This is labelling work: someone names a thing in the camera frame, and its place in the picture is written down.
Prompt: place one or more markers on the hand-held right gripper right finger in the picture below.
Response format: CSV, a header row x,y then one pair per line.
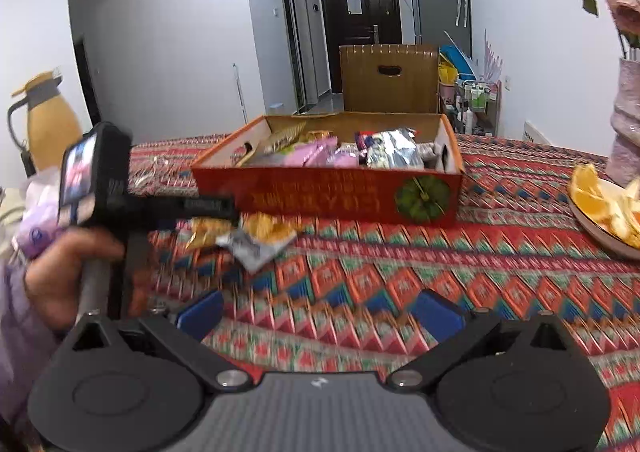
x,y
440,317

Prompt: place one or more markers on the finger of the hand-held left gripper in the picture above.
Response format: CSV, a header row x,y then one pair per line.
x,y
200,208

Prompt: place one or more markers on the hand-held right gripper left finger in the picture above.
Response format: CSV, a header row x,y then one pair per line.
x,y
200,314

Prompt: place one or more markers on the small orange biscuit packet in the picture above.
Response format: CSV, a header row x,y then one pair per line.
x,y
207,232
265,239

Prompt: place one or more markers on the red cardboard box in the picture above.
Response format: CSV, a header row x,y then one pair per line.
x,y
320,194

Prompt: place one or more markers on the pink snack packet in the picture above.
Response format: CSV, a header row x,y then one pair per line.
x,y
320,155

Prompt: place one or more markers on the pile of snack packets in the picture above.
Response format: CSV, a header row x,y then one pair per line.
x,y
330,152

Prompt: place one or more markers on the red silver foil packet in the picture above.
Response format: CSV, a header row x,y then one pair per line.
x,y
395,150

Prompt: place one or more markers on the person's left forearm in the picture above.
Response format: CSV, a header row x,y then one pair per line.
x,y
20,362

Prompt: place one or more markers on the person's left hand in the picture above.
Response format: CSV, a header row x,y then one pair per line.
x,y
55,282

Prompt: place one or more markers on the yellow thermos jug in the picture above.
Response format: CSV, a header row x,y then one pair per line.
x,y
52,132

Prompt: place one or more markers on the purple tissue pack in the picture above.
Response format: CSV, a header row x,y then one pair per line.
x,y
37,232

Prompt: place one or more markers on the white mop pole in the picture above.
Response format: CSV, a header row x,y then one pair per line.
x,y
239,92

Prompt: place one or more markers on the storage cart with bottles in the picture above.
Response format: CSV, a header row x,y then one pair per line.
x,y
475,107

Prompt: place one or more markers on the dark entrance door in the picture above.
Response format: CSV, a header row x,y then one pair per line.
x,y
360,47

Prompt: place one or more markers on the wooden chair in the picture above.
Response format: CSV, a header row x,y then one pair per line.
x,y
390,82

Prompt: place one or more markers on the white paper sheet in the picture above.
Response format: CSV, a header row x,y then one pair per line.
x,y
354,5

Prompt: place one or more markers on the pink ceramic vase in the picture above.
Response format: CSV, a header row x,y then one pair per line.
x,y
625,132

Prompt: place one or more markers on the grey refrigerator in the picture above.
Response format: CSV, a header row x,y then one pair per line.
x,y
437,17

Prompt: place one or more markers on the white wall fixture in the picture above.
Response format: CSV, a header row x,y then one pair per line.
x,y
537,132

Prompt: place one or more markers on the white wall socket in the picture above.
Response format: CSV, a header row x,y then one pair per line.
x,y
508,83

